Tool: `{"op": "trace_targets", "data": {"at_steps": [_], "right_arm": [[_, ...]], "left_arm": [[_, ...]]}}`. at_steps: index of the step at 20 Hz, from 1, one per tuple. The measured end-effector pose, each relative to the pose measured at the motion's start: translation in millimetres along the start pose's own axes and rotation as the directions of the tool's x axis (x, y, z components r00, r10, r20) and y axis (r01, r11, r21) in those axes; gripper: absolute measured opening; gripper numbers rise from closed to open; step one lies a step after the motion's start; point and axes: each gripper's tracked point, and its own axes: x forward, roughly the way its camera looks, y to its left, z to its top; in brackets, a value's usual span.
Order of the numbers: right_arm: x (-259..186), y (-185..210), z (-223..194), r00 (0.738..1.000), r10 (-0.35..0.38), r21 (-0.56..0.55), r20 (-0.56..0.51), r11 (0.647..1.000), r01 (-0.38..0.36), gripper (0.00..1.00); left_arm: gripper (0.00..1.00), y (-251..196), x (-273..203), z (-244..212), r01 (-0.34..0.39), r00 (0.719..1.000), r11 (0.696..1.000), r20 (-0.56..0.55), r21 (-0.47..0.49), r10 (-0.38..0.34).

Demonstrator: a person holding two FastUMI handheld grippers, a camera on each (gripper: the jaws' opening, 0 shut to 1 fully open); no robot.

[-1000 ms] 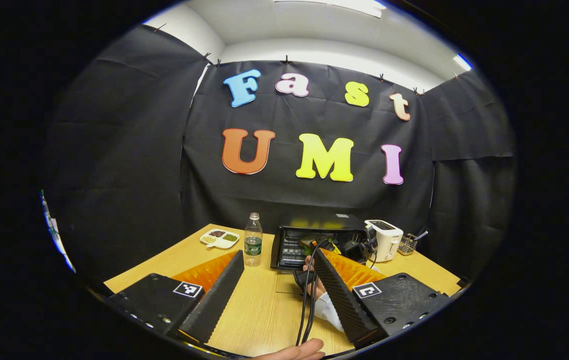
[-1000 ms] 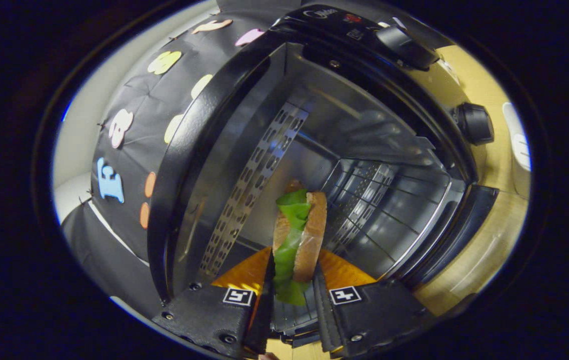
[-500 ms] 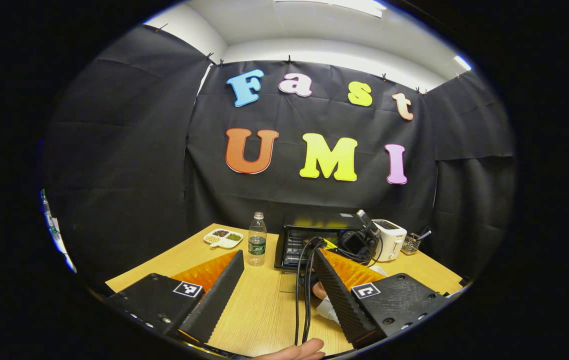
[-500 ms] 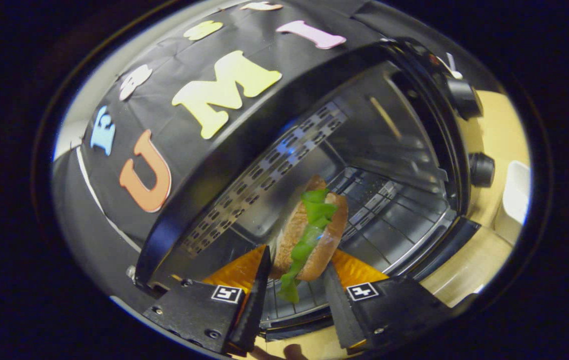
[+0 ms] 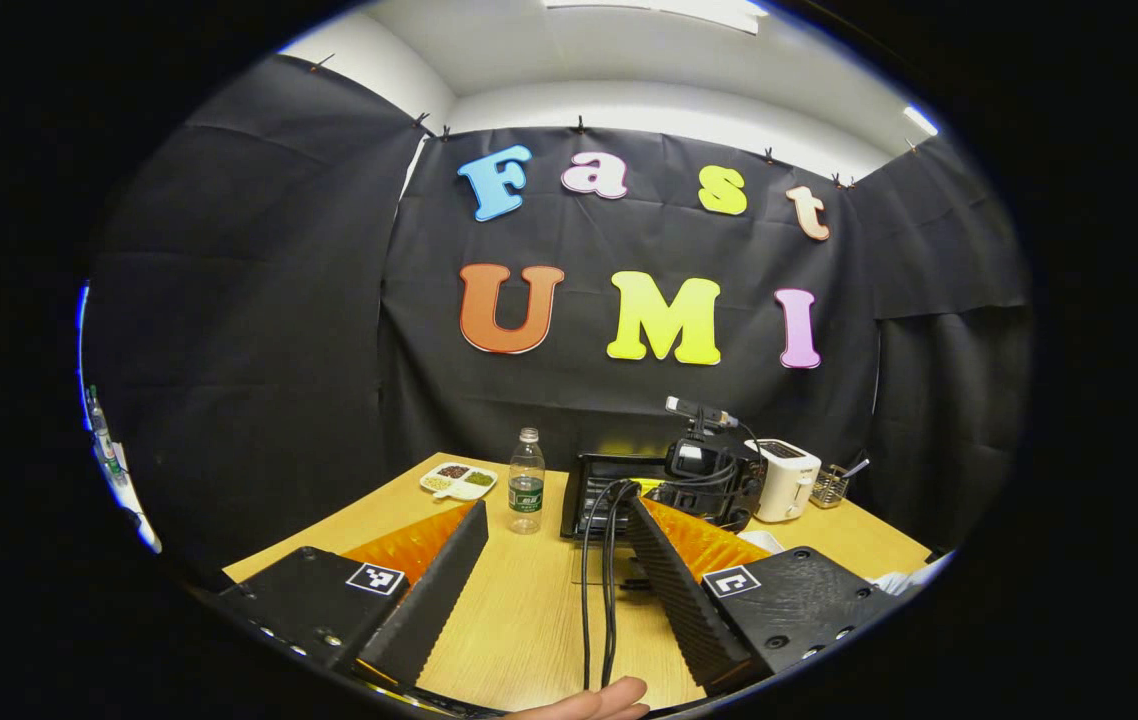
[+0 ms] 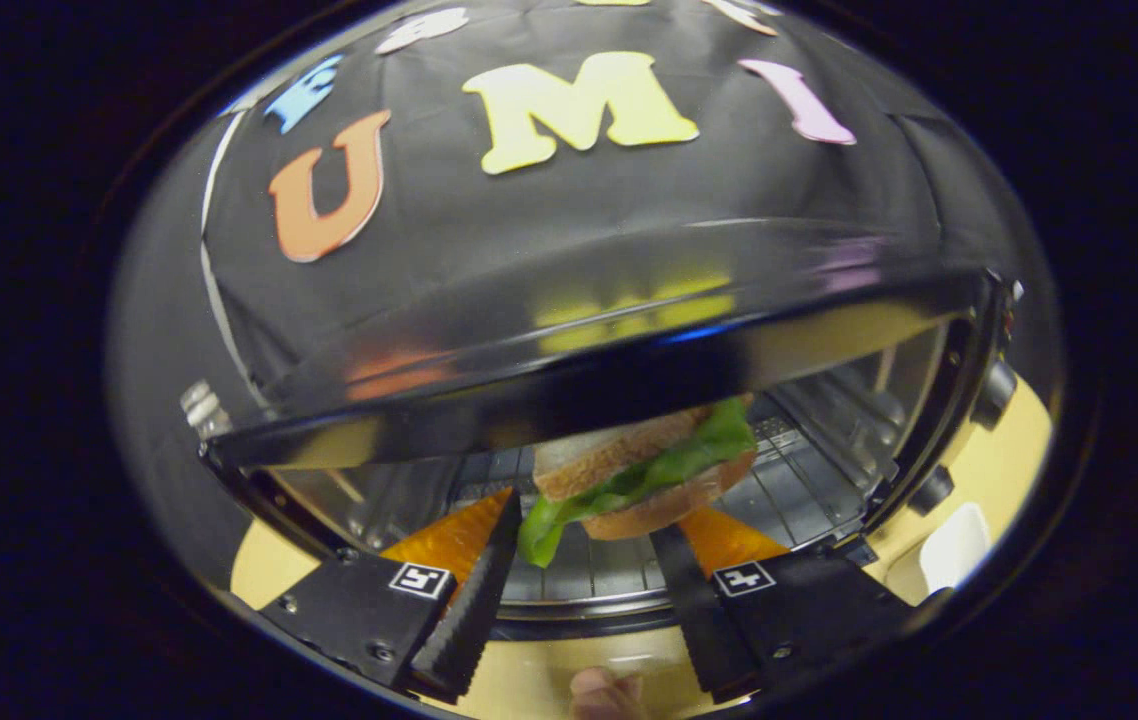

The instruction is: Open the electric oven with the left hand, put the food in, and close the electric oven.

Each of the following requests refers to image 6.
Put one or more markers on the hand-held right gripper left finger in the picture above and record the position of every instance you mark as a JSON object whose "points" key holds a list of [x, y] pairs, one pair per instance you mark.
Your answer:
{"points": [[474, 620]]}

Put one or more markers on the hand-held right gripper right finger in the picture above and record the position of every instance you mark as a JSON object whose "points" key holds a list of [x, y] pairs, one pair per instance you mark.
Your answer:
{"points": [[699, 620]]}

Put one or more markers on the lettuce sandwich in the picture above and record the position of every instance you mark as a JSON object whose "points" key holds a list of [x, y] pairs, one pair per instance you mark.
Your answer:
{"points": [[629, 455]]}

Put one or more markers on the black electric oven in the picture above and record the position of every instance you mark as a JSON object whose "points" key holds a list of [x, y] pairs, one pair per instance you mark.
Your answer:
{"points": [[529, 330]]}

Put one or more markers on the white rectangular tray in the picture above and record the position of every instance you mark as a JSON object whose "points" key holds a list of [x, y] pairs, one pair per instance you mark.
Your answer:
{"points": [[954, 550]]}

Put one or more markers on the clear plastic water bottle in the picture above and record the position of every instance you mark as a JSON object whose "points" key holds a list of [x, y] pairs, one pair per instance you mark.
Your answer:
{"points": [[201, 405]]}

